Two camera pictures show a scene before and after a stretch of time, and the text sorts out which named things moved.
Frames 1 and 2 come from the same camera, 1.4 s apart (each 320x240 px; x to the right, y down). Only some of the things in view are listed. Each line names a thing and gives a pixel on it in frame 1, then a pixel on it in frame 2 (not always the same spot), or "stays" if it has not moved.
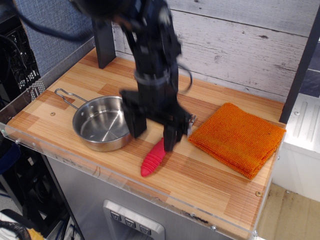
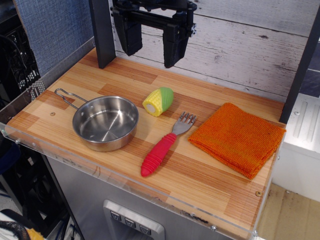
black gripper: x=159 y=102 → x=158 y=13
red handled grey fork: x=157 y=155 stays
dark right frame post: x=303 y=68 stays
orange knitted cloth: x=241 y=140 stays
